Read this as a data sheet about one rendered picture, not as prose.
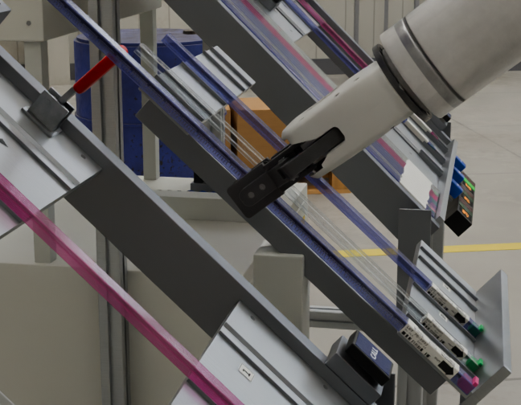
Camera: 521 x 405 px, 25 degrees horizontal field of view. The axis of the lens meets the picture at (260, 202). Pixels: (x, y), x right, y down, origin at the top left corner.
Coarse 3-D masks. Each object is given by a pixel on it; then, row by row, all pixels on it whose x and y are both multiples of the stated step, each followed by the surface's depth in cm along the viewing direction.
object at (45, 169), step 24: (0, 72) 110; (0, 96) 106; (24, 96) 110; (0, 120) 103; (24, 120) 106; (0, 144) 99; (24, 144) 102; (48, 144) 106; (72, 144) 110; (0, 168) 96; (24, 168) 99; (48, 168) 102; (72, 168) 106; (96, 168) 110; (24, 192) 96; (48, 192) 99; (0, 216) 90
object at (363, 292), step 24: (48, 0) 99; (96, 24) 100; (120, 48) 100; (144, 72) 99; (168, 96) 99; (192, 120) 99; (216, 144) 99; (240, 168) 99; (288, 216) 99; (312, 240) 99; (336, 264) 100; (360, 288) 100; (384, 312) 100; (456, 384) 100
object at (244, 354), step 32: (224, 320) 107; (256, 320) 111; (224, 352) 101; (256, 352) 105; (288, 352) 110; (192, 384) 92; (224, 384) 96; (256, 384) 101; (288, 384) 105; (320, 384) 110
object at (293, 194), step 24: (144, 48) 125; (168, 72) 125; (192, 96) 125; (216, 120) 126; (240, 144) 126; (288, 192) 126; (312, 216) 126; (336, 240) 126; (360, 264) 126; (384, 288) 127; (408, 312) 127
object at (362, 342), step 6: (360, 336) 114; (360, 342) 112; (366, 342) 113; (360, 348) 111; (366, 348) 112; (372, 348) 113; (372, 354) 112; (378, 354) 113; (372, 360) 111; (378, 360) 112; (384, 360) 113; (384, 366) 112; (390, 366) 113
